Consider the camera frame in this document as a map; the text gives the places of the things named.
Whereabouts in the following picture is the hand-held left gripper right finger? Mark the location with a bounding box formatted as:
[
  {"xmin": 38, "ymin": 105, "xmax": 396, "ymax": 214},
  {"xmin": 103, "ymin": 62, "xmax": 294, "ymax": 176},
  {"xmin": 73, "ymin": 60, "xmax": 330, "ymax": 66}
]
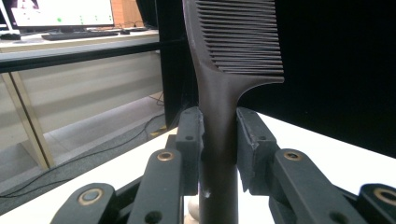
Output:
[{"xmin": 235, "ymin": 106, "xmax": 280, "ymax": 197}]

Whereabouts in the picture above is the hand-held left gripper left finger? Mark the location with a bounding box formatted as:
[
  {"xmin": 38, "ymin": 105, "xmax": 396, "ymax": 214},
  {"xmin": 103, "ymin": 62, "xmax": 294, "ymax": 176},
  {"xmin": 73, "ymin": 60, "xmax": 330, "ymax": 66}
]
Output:
[{"xmin": 175, "ymin": 105, "xmax": 205, "ymax": 197}]

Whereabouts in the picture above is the black comb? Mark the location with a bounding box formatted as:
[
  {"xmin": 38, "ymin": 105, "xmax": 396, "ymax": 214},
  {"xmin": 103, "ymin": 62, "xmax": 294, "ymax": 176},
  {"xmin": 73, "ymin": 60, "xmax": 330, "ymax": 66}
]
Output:
[{"xmin": 181, "ymin": 0, "xmax": 286, "ymax": 224}]

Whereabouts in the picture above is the long beige counter desk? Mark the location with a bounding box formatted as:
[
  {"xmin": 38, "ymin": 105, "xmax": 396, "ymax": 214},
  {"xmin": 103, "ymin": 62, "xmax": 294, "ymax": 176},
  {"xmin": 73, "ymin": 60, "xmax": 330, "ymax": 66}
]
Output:
[{"xmin": 0, "ymin": 29, "xmax": 165, "ymax": 171}]

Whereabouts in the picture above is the brown cardboard box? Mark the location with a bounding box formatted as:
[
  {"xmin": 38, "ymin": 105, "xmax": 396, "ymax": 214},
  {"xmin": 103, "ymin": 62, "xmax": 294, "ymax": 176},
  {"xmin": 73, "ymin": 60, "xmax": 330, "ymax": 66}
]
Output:
[{"xmin": 109, "ymin": 0, "xmax": 145, "ymax": 29}]

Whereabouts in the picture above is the black keyboard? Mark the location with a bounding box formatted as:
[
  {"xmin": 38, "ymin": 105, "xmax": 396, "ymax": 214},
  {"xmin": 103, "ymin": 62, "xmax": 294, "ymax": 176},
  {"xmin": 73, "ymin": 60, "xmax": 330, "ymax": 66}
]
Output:
[{"xmin": 40, "ymin": 30, "xmax": 120, "ymax": 42}]

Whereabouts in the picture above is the metal desk leg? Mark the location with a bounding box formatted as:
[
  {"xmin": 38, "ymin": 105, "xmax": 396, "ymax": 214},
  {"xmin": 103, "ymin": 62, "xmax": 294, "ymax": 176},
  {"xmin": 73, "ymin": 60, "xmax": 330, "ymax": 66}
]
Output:
[{"xmin": 1, "ymin": 71, "xmax": 56, "ymax": 171}]

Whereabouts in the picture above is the bright computer monitor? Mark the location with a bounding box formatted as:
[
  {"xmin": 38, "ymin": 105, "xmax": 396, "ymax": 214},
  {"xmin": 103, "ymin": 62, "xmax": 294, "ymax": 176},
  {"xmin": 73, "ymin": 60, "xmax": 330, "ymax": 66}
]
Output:
[{"xmin": 10, "ymin": 0, "xmax": 116, "ymax": 31}]

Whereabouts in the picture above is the dark computer monitor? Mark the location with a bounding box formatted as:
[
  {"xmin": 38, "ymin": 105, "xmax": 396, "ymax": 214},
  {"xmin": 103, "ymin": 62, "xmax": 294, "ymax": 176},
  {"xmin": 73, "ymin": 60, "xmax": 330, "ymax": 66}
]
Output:
[{"xmin": 0, "ymin": 0, "xmax": 21, "ymax": 41}]

